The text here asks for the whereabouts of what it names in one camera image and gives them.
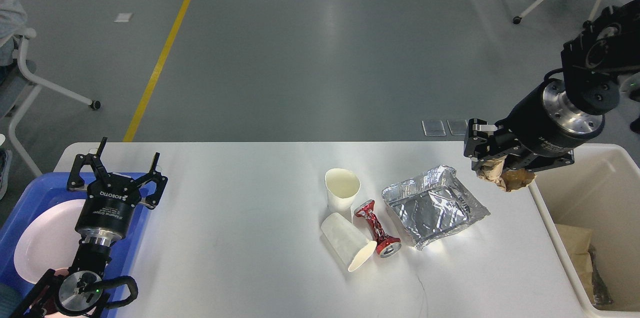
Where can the clear floor plate right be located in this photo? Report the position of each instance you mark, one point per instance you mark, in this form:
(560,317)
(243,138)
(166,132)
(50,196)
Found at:
(457,127)

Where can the crushed red soda can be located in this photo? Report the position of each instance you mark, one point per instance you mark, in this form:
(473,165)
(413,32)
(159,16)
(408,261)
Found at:
(385,244)

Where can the grey green mug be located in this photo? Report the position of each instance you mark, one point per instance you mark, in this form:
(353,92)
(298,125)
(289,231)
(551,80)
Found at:
(10,299)

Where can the upright white paper cup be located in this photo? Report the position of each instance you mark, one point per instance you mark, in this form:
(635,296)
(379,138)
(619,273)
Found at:
(342,186)

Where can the brown paper ball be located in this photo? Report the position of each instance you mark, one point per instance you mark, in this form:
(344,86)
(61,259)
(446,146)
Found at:
(507,180)

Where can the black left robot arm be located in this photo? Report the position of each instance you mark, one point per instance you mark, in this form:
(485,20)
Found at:
(86,291)

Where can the blue plastic tray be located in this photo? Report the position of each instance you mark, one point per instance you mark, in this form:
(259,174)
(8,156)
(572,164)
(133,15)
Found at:
(43,193)

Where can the clear floor plate left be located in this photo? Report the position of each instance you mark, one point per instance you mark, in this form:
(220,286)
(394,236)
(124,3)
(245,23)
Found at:
(434,128)

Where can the beige plastic bin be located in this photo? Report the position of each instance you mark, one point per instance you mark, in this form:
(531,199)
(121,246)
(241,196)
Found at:
(599,191)

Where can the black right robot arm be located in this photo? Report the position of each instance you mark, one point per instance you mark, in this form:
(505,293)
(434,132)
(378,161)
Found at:
(598,65)

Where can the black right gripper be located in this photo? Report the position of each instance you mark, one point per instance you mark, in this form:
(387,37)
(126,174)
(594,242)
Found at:
(546,122)

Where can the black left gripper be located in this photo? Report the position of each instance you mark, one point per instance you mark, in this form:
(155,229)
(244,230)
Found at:
(107,210)

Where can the pink plate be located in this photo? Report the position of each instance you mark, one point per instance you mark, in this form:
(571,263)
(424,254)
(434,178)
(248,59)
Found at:
(49,242)

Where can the brown paper sheet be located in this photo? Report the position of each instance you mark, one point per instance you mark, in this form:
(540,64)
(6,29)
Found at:
(577,241)

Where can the white paper cup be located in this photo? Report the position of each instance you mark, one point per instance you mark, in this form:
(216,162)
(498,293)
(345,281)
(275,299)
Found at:
(342,186)
(350,244)

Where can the clear floor plate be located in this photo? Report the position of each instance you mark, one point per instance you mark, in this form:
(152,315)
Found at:
(434,128)
(457,127)

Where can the pink ribbed mug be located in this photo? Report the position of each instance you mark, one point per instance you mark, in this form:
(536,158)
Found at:
(57,273)

